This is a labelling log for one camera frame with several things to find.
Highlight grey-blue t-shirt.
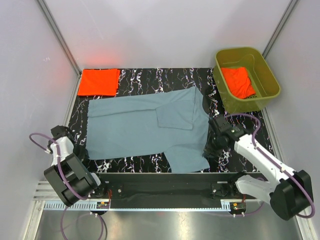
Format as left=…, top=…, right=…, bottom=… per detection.
left=86, top=86, right=210, bottom=174

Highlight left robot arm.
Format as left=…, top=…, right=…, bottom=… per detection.
left=44, top=125, right=108, bottom=207

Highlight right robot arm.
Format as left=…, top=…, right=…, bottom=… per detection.
left=204, top=115, right=316, bottom=221

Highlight black marbled table mat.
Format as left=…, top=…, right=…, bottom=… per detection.
left=53, top=67, right=282, bottom=175

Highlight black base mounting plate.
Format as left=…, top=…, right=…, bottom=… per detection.
left=90, top=173, right=245, bottom=211

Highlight left orange connector box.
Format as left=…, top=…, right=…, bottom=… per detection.
left=96, top=201, right=110, bottom=209

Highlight orange connector box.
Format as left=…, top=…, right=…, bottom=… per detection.
left=231, top=202, right=247, bottom=211
left=96, top=201, right=110, bottom=209

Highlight orange t-shirt in bin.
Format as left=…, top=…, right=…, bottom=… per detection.
left=221, top=67, right=256, bottom=99

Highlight olive green plastic bin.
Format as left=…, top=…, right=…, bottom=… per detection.
left=213, top=47, right=281, bottom=113

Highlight right orange connector box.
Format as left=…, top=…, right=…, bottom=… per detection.
left=231, top=202, right=247, bottom=211

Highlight folded orange t-shirt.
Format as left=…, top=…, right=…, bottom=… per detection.
left=77, top=68, right=121, bottom=97

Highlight aluminium frame rail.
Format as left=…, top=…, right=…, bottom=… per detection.
left=33, top=181, right=307, bottom=213

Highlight left aluminium corner post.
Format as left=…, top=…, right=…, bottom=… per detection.
left=34, top=0, right=83, bottom=81

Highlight aluminium corner post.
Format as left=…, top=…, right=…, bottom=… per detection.
left=34, top=0, right=83, bottom=81
left=262, top=0, right=300, bottom=59

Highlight right aluminium corner post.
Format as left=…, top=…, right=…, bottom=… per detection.
left=262, top=0, right=300, bottom=59

